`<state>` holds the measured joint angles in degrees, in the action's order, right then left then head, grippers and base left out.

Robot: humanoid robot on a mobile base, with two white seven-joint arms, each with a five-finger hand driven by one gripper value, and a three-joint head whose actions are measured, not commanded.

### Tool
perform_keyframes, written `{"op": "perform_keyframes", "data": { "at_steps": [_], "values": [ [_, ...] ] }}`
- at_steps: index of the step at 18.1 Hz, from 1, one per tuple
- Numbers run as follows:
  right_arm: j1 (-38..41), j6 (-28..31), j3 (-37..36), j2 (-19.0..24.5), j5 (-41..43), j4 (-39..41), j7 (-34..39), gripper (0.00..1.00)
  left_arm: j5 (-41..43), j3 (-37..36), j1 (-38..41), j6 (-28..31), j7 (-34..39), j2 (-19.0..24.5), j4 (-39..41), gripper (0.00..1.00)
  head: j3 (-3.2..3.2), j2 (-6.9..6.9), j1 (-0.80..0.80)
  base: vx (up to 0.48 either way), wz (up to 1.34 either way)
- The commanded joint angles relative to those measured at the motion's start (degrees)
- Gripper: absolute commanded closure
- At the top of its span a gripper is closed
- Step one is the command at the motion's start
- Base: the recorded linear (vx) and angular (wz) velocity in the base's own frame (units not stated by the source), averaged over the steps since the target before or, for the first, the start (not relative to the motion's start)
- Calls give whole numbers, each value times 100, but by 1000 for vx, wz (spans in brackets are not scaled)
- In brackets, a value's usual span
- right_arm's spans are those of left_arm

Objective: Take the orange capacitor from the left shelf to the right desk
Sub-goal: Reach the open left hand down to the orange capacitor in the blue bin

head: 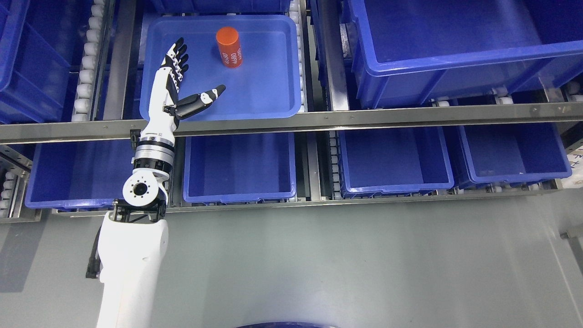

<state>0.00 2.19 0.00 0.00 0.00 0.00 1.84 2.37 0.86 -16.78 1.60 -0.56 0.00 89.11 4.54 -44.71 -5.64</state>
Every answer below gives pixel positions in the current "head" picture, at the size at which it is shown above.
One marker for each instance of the blue bin lower middle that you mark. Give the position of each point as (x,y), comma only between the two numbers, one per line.
(242,168)

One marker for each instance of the blue bin lower left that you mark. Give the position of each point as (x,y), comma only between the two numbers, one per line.
(84,175)

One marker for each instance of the metal shelf rail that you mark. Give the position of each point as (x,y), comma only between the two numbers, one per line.
(304,122)

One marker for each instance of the shallow blue tray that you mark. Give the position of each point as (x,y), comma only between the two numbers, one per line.
(265,85)

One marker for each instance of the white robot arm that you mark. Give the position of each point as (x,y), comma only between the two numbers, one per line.
(132,240)

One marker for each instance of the blue bin upper left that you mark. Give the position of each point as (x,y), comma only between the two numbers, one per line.
(37,40)

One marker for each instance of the blue bin lower centre right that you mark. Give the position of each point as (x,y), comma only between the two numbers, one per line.
(393,161)

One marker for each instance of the white roller track left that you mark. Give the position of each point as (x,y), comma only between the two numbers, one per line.
(87,80)

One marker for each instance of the blue bin lower far right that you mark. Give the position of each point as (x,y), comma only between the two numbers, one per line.
(511,154)

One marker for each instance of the large blue bin upper right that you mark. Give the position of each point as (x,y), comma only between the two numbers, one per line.
(409,52)

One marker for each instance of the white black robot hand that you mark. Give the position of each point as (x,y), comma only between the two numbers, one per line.
(165,109)

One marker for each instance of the orange cylindrical capacitor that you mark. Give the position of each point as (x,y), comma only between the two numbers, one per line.
(229,45)

